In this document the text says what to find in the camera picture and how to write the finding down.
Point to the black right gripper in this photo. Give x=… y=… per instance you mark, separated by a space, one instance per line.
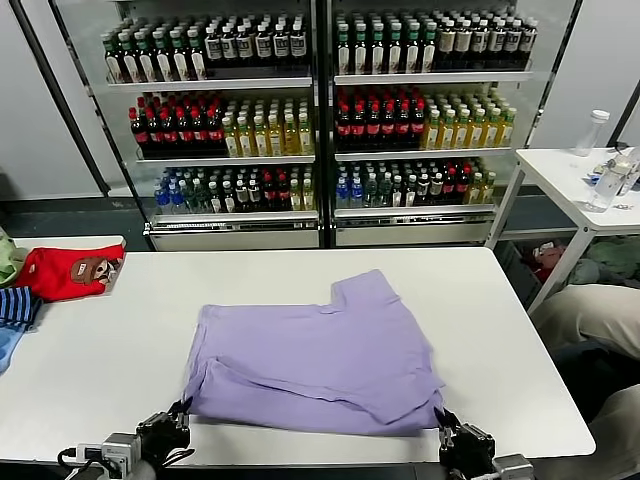
x=467 y=450

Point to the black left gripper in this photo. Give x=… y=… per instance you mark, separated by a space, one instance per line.
x=162 y=440

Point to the purple shirt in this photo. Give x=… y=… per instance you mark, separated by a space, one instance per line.
x=310 y=360

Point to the black storage crate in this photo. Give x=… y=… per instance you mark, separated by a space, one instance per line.
x=515 y=272

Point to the person leg beige trousers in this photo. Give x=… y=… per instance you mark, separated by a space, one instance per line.
x=595 y=315
x=622 y=435

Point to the open beverage display cooler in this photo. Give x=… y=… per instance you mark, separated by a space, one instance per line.
x=225 y=237
x=410 y=235

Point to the light blue garment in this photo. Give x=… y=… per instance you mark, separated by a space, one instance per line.
x=6 y=350

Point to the red shirt bear print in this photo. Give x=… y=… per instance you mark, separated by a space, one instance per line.
x=50 y=277

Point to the red garment pile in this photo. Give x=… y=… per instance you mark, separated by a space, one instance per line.
x=547 y=260

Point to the blue striped garment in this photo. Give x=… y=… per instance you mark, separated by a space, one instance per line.
x=17 y=305

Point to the water bottle blue label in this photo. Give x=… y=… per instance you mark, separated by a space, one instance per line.
x=176 y=199
x=161 y=200
x=342 y=194
x=356 y=193

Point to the clear bottle green label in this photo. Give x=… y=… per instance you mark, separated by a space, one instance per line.
x=189 y=199
x=370 y=193
x=202 y=198
x=384 y=192

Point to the small dark bottle white label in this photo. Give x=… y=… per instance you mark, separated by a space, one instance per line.
x=241 y=197
x=254 y=196
x=410 y=191
x=423 y=191
x=229 y=198
x=397 y=192
x=436 y=190
x=216 y=199

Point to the light green garment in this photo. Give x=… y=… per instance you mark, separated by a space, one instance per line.
x=7 y=265

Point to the cola bottle red cap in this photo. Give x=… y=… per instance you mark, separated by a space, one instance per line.
x=343 y=129
x=449 y=187
x=388 y=127
x=403 y=127
x=269 y=194
x=358 y=128
x=417 y=126
x=139 y=135
x=170 y=134
x=283 y=194
x=185 y=133
x=154 y=134
x=200 y=133
x=373 y=128
x=215 y=132
x=463 y=186

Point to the green garment pile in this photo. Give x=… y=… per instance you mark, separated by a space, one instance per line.
x=615 y=260

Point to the yellow tea bottle green cap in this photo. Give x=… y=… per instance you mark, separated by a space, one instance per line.
x=433 y=132
x=448 y=132
x=231 y=140
x=507 y=130
x=493 y=130
x=476 y=190
x=261 y=139
x=296 y=196
x=478 y=131
x=304 y=137
x=246 y=139
x=308 y=195
x=275 y=138
x=290 y=138
x=463 y=131
x=489 y=189

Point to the white side table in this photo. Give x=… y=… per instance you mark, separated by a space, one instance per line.
x=555 y=170

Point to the clear bottle white cap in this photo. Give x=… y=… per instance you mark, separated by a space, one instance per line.
x=590 y=135

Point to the dark tea bottle green cap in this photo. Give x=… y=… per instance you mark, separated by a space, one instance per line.
x=395 y=51
x=377 y=52
x=181 y=61
x=360 y=52
x=164 y=61
x=429 y=50
x=114 y=62
x=412 y=51
x=343 y=52
x=198 y=60
x=147 y=62
x=131 y=62

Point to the dark drink bottle grey label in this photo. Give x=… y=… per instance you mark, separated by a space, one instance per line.
x=244 y=47
x=213 y=49
x=263 y=47
x=298 y=46
x=281 y=46
x=229 y=48

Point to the dark drink bottle beige label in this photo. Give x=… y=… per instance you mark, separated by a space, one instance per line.
x=497 y=43
x=463 y=44
x=480 y=44
x=529 y=42
x=513 y=43
x=446 y=45

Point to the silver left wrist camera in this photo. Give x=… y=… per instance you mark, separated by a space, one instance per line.
x=117 y=452

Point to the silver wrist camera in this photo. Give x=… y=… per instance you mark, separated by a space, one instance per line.
x=512 y=467
x=117 y=452

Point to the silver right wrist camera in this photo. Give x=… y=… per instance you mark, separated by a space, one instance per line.
x=512 y=467

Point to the black wall trim strip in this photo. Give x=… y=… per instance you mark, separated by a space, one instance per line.
x=626 y=120
x=64 y=102

